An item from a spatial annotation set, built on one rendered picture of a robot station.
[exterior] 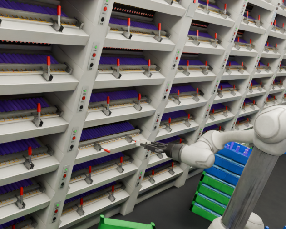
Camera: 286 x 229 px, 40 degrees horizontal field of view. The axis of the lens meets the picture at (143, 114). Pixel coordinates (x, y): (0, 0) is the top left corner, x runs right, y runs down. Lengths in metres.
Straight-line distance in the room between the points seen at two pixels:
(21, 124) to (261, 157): 0.93
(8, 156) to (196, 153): 0.87
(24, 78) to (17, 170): 0.39
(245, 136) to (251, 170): 0.26
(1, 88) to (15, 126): 0.20
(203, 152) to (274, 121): 0.58
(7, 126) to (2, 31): 0.38
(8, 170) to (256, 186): 0.98
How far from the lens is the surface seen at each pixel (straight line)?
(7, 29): 1.37
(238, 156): 2.66
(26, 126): 1.60
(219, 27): 2.86
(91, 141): 1.99
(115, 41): 1.77
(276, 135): 1.47
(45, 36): 1.48
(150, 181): 2.71
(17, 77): 1.50
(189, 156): 1.97
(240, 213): 1.67
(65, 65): 1.69
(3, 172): 1.65
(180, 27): 2.19
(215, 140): 2.04
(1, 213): 1.76
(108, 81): 1.82
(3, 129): 1.54
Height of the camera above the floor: 1.36
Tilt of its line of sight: 17 degrees down
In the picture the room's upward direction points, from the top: 16 degrees clockwise
